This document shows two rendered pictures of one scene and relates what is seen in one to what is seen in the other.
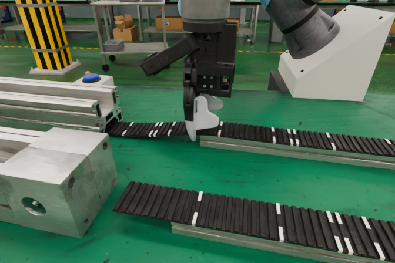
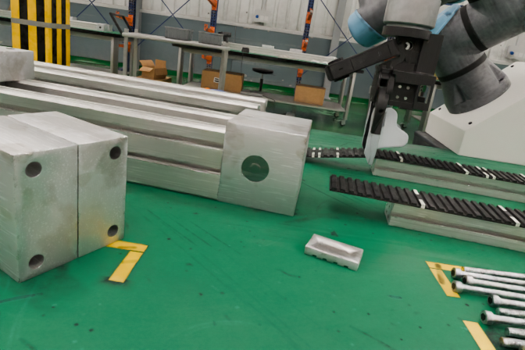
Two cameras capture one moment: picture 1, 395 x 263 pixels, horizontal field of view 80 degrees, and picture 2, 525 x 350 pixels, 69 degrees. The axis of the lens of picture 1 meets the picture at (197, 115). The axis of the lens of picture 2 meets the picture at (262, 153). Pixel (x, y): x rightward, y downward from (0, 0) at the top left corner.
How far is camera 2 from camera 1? 0.32 m
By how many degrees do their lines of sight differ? 13
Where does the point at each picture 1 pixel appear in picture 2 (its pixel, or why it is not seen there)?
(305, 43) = (472, 94)
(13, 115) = not seen: hidden behind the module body
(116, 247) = (336, 226)
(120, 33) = not seen: hidden behind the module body
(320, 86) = (492, 143)
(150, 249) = (374, 231)
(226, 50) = (428, 59)
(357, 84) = not seen: outside the picture
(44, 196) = (277, 154)
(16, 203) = (233, 165)
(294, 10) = (461, 53)
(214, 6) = (428, 12)
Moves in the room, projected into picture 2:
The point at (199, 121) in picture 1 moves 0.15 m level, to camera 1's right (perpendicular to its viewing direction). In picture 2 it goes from (385, 137) to (477, 149)
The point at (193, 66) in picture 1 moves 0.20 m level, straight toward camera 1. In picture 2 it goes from (389, 73) to (459, 91)
